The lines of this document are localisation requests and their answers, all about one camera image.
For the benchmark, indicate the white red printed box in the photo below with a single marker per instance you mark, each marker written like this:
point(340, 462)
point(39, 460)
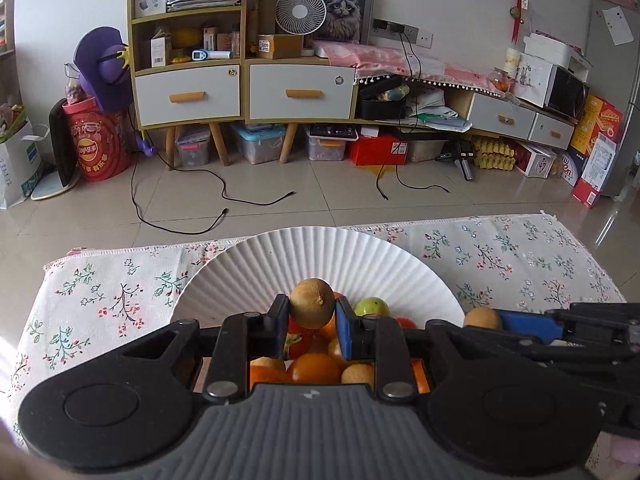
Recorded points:
point(537, 160)

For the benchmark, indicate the black handheld tripod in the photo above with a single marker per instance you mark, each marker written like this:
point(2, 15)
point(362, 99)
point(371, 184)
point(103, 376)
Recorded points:
point(465, 162)

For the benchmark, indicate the tall wooden shelf cabinet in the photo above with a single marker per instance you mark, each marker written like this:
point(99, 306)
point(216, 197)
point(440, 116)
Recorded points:
point(219, 144)

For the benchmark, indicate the cardboard tube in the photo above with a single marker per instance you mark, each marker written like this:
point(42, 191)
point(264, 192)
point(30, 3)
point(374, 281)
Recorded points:
point(266, 7)

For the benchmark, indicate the short wooden drawer cabinet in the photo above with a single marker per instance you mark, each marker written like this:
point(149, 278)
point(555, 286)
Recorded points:
point(289, 142)

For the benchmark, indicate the purple toy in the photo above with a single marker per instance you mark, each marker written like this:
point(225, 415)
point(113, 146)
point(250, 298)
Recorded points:
point(146, 149)

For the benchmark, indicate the orange printed box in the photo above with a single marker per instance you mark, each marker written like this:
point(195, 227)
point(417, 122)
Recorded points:
point(227, 42)

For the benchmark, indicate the black lid storage box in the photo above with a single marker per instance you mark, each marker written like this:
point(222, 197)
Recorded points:
point(327, 145)

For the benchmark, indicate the brown cardboard box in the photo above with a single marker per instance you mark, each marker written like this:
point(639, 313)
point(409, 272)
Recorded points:
point(285, 46)

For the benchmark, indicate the white paper bag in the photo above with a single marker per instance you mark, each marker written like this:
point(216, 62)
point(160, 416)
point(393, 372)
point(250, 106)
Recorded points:
point(17, 170)

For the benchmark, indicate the black flat panel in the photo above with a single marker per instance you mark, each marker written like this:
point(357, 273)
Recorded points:
point(62, 145)

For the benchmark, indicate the pink tasselled cloth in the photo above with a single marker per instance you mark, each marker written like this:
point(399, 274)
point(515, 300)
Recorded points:
point(390, 60)

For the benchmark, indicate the pale round base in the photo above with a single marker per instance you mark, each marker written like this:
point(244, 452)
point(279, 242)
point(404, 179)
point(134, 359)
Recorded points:
point(47, 190)

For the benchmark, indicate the white desk fan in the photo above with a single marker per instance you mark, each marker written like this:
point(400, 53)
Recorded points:
point(300, 10)

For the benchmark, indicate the white wall socket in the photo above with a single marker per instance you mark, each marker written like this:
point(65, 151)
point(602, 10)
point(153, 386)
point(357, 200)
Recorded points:
point(425, 39)

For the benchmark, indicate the yellow round object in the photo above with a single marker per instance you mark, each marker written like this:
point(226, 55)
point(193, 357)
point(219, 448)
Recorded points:
point(186, 39)

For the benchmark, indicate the round printed bag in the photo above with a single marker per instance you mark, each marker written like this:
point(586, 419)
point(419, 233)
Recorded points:
point(567, 169)

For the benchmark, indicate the red snack bucket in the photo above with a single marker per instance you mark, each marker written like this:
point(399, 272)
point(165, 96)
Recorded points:
point(95, 155)

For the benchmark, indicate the small white drawer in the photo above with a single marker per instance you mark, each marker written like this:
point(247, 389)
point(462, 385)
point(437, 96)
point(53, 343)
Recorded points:
point(485, 110)
point(542, 127)

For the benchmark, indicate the red yellow carton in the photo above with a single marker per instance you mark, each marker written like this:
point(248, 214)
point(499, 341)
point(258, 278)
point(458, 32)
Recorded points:
point(597, 120)

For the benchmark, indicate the white bag pile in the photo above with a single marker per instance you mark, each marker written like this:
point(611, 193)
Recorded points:
point(435, 107)

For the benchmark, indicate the clear storage box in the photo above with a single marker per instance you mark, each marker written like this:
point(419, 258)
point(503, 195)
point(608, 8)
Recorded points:
point(192, 147)

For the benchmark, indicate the clear glass jar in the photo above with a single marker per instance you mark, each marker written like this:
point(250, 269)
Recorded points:
point(501, 82)

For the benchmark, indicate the white upright carton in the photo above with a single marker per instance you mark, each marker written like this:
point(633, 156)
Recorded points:
point(160, 52)

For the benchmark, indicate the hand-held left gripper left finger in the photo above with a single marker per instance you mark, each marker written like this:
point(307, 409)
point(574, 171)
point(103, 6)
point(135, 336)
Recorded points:
point(281, 331)

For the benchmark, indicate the floral tablecloth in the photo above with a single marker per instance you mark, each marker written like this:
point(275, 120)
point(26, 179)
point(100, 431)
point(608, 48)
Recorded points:
point(100, 300)

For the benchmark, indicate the framed cat picture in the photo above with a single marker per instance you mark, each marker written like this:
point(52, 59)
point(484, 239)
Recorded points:
point(345, 10)

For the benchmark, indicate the white flat box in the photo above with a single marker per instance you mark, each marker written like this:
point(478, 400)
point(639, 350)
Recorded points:
point(552, 50)

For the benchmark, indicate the black case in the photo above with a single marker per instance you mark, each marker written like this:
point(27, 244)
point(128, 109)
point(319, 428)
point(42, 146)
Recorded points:
point(380, 107)

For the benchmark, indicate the mandarin orange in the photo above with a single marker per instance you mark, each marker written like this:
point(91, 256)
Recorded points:
point(421, 377)
point(262, 380)

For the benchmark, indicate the white printed cup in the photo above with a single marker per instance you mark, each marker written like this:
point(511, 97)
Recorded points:
point(511, 60)

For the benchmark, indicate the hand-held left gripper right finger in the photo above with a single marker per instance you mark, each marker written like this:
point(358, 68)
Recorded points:
point(345, 335)

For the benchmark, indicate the white paper note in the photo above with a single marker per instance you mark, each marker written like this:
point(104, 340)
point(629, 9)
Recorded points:
point(619, 25)

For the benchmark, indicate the yellow egg tray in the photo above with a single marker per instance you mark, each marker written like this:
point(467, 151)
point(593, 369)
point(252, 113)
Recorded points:
point(492, 155)

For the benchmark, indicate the grey refrigerator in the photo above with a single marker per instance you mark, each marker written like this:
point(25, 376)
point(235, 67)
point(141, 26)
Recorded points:
point(617, 110)

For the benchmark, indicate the white ribbed plate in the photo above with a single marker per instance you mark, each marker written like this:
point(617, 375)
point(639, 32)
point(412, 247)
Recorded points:
point(310, 255)

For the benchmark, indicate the clear plastic tub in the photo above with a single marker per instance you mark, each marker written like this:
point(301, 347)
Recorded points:
point(425, 151)

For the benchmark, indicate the green jujube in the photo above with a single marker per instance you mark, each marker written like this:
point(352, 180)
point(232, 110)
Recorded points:
point(372, 306)

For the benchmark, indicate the red white carton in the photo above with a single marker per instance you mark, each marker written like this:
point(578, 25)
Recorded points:
point(595, 175)

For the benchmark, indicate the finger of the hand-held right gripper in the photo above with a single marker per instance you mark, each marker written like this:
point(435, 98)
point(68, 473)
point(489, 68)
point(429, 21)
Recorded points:
point(530, 324)
point(520, 347)

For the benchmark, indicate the red tomato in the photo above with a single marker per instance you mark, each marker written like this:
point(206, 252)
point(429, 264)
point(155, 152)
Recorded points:
point(406, 322)
point(299, 334)

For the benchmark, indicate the blue lid storage box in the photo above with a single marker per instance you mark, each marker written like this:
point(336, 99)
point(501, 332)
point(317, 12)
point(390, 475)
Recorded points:
point(257, 145)

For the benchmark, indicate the white blue thermometer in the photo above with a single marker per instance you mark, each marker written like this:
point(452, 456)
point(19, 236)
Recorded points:
point(200, 55)

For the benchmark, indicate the white microwave oven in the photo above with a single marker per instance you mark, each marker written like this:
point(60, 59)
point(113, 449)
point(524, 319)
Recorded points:
point(565, 92)

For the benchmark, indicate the long low wooden cabinet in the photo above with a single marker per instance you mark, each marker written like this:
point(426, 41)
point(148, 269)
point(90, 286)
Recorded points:
point(457, 100)

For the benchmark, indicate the plush toys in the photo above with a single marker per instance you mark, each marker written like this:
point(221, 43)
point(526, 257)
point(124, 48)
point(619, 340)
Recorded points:
point(10, 120)

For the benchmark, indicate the purple hat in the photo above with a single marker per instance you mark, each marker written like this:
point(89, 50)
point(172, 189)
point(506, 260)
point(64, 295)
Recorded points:
point(97, 50)

